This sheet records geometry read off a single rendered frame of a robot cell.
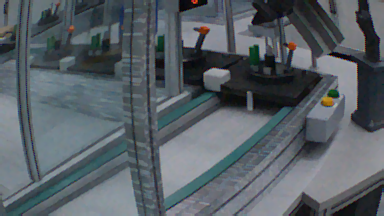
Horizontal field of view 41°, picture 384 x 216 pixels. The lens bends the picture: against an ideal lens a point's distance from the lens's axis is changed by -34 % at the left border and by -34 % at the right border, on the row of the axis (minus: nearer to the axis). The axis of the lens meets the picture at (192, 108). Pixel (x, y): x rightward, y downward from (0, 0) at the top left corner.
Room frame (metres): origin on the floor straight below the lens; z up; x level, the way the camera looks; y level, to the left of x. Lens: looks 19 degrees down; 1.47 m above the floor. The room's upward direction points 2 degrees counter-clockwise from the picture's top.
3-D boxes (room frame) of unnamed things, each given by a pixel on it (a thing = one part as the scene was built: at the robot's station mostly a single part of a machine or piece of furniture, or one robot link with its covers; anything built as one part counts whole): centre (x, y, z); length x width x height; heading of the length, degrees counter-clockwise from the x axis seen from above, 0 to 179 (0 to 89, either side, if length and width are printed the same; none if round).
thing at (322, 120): (1.44, -0.33, 0.93); 0.21 x 0.07 x 0.06; 149
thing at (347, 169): (1.60, -0.54, 0.84); 0.90 x 0.70 x 0.03; 114
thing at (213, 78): (1.59, -0.06, 0.97); 0.05 x 0.05 x 0.04; 59
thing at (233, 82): (1.63, -0.19, 0.96); 0.24 x 0.24 x 0.02; 59
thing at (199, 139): (1.38, -0.02, 0.91); 0.84 x 0.28 x 0.10; 149
